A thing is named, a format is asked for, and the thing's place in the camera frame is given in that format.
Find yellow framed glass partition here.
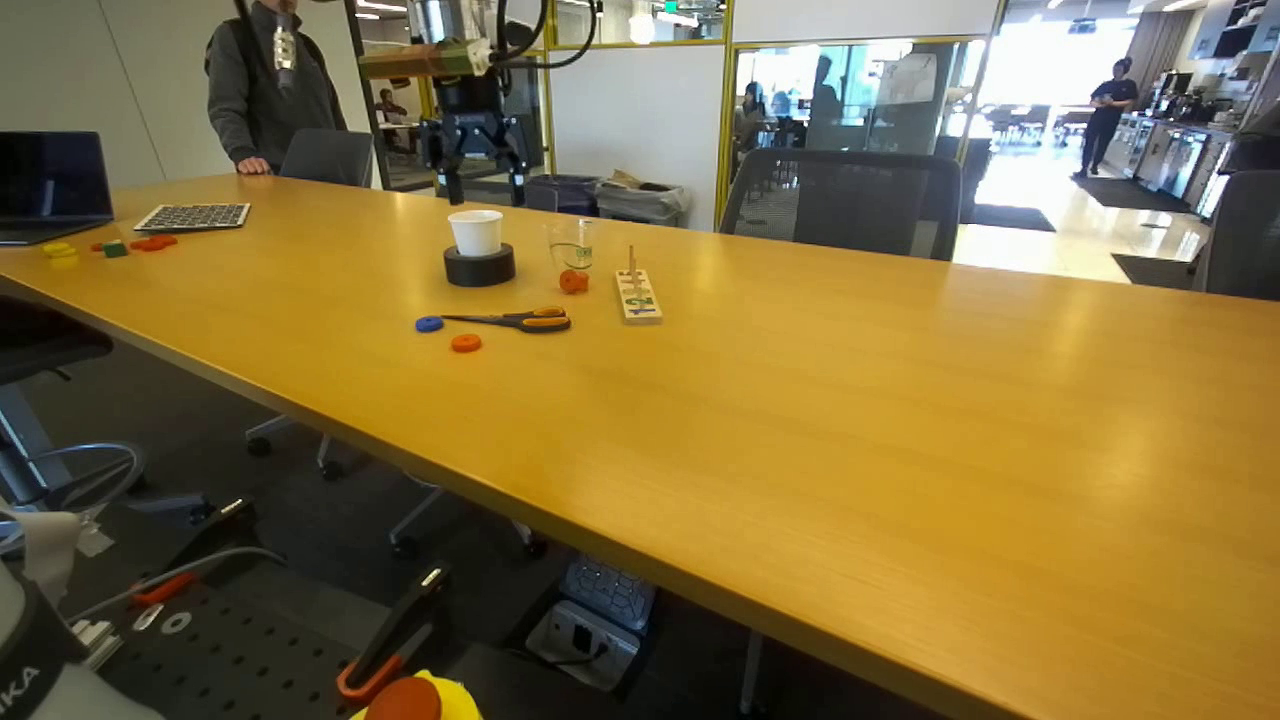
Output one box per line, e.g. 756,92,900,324
536,0,1011,263

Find office chair wheel base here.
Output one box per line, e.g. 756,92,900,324
239,410,372,488
382,481,551,559

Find wooden number puzzle board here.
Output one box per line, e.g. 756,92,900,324
607,263,668,330

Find black monitor left edge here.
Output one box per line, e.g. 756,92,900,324
0,127,114,247

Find clear plastic cup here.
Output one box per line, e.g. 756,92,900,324
542,217,599,299

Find background person dark clothes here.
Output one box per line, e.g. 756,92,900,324
1076,52,1148,185
808,52,858,132

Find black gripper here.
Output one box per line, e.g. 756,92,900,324
428,78,533,209

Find black cable with silver connector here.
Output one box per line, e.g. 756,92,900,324
236,0,303,81

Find black orange clamp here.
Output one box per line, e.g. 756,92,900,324
126,493,264,618
331,566,457,708

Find grey bag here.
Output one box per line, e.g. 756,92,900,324
591,169,697,228

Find grey orange scissors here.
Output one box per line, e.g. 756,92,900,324
439,306,577,342

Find white cable plug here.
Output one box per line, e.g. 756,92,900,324
0,504,87,610

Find white paper sign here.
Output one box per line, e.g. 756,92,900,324
877,52,944,113

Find grey floor power box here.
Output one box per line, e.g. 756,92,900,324
521,556,658,697

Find thin black cable loop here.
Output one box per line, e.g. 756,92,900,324
491,0,607,73

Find yellow red emergency stop button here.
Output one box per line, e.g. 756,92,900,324
360,667,489,720

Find thin grey cable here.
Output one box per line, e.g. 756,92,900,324
70,539,285,626

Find person in dark jacket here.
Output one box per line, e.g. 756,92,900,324
199,0,353,180

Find grey keypad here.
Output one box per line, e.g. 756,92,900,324
131,202,257,242

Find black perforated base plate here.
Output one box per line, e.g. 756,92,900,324
97,584,402,720

